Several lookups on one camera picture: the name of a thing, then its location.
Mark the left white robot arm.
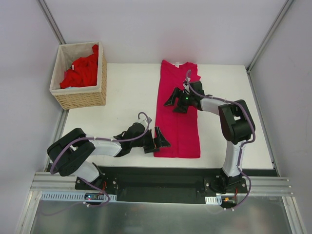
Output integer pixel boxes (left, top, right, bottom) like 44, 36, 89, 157
47, 122, 171, 190

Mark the white cable duct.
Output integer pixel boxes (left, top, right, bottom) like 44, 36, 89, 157
205, 195, 222, 205
41, 192, 117, 202

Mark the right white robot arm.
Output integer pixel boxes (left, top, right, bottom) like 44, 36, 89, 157
164, 81, 255, 194

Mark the magenta t shirt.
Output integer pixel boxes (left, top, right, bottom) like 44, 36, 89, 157
154, 60, 201, 159

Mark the right white cable duct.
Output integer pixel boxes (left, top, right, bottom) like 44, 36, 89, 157
205, 195, 222, 205

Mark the aluminium frame post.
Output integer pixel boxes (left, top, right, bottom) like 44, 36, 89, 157
246, 0, 295, 74
36, 0, 66, 44

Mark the left white cable duct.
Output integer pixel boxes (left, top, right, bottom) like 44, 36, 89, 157
41, 192, 117, 202

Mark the right aluminium frame post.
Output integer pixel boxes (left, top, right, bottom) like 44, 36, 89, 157
246, 0, 295, 74

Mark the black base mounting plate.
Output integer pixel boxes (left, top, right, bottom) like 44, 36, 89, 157
46, 165, 248, 203

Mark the left aluminium frame post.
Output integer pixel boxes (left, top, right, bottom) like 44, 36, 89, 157
36, 0, 66, 44

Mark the wicker laundry basket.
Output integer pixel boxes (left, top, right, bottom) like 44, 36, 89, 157
49, 41, 107, 110

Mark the red t shirt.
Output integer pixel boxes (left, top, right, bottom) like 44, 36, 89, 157
60, 44, 98, 89

